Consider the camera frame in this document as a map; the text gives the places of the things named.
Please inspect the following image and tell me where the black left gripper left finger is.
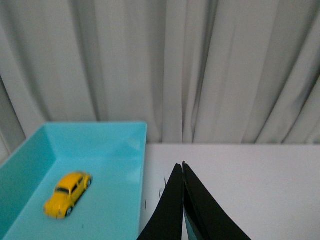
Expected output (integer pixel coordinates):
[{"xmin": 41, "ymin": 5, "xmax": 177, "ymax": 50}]
[{"xmin": 138, "ymin": 164, "xmax": 185, "ymax": 240}]

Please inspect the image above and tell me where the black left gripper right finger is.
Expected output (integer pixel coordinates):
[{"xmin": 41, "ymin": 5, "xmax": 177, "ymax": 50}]
[{"xmin": 182, "ymin": 163, "xmax": 250, "ymax": 240}]

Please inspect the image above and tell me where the yellow beetle toy car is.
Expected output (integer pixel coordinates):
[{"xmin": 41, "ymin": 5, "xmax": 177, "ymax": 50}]
[{"xmin": 43, "ymin": 171, "xmax": 93, "ymax": 219}]

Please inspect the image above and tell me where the turquoise plastic tray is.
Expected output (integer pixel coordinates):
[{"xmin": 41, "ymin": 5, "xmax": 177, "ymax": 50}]
[{"xmin": 0, "ymin": 122, "xmax": 147, "ymax": 240}]

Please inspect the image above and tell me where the white pleated curtain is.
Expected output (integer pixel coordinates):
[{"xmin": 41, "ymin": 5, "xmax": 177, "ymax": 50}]
[{"xmin": 0, "ymin": 0, "xmax": 320, "ymax": 159}]

